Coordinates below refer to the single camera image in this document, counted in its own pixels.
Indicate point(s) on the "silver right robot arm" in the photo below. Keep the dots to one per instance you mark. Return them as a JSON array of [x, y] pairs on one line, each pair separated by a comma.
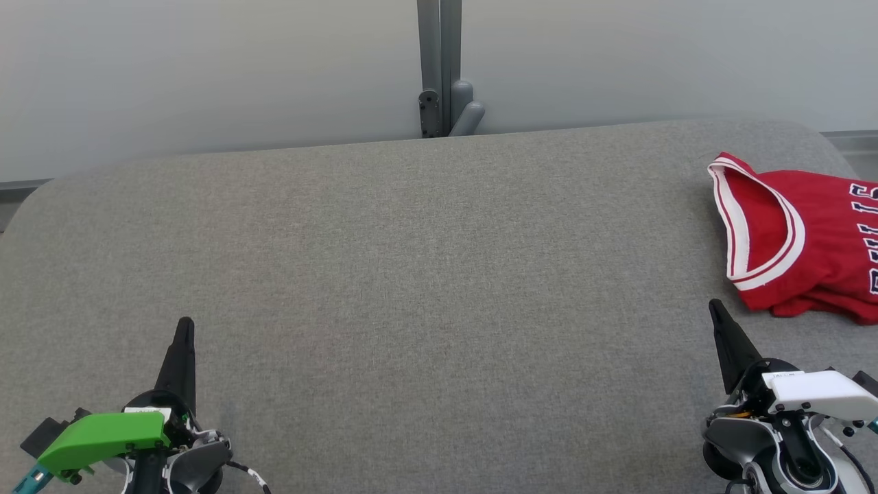
[[796, 466]]

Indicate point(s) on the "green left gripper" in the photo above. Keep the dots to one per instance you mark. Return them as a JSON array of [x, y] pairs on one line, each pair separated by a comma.
[[103, 436]]

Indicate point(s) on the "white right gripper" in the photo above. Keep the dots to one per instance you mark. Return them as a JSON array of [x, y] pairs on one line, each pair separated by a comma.
[[816, 392]]

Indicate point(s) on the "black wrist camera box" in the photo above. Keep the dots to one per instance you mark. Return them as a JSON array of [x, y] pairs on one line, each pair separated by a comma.
[[868, 383], [41, 432]]

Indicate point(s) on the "red basketball jersey white trim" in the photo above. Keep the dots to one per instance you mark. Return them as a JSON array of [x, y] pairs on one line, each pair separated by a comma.
[[823, 226]]

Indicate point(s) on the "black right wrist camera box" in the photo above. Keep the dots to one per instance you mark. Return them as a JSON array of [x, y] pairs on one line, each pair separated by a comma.
[[868, 383]]

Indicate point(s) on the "grey metal post with hinge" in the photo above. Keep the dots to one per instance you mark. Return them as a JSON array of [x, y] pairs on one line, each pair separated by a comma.
[[439, 55]]

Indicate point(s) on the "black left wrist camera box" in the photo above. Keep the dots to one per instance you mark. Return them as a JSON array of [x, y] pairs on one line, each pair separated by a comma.
[[41, 432]]

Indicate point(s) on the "grey fabric sofa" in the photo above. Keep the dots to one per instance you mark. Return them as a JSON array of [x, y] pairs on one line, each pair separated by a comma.
[[411, 274]]

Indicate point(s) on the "grey partition base rail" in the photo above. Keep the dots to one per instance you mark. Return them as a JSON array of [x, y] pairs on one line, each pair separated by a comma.
[[857, 147], [20, 195]]

